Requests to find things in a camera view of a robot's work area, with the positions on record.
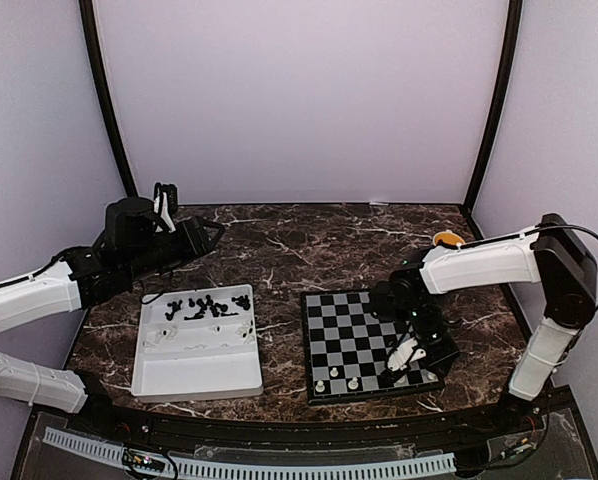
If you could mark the black front rail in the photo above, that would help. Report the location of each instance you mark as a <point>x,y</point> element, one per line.
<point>415,419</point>

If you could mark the white bishop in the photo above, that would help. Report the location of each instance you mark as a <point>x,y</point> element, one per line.
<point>401,380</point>

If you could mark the white slotted cable duct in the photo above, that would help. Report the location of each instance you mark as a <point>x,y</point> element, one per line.
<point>218,463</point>

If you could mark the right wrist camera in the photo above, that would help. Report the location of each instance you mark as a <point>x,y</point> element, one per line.
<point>382,302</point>

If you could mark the black and grey chessboard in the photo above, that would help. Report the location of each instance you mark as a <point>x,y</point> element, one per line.
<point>340,331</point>

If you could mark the right black frame post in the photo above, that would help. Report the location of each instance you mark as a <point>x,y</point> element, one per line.
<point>500,89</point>

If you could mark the white chess piece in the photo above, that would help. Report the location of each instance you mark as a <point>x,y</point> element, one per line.
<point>352,384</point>

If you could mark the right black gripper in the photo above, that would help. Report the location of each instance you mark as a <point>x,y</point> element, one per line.
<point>446,354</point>

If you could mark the black frame post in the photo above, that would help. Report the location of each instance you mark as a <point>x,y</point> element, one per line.
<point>103,93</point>
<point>500,89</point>

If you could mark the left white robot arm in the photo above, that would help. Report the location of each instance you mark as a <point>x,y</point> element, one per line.
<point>79,278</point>

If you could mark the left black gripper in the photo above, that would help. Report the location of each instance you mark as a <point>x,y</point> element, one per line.
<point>195,242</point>

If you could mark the white plastic compartment tray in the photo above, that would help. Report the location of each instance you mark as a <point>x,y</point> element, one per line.
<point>197,345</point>

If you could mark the left black frame post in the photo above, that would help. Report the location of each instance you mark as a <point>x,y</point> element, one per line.
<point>103,93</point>

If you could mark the white mug orange inside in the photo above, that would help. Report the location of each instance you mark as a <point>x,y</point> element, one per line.
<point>448,238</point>

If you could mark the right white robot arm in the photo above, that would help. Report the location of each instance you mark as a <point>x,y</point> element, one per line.
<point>549,253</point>

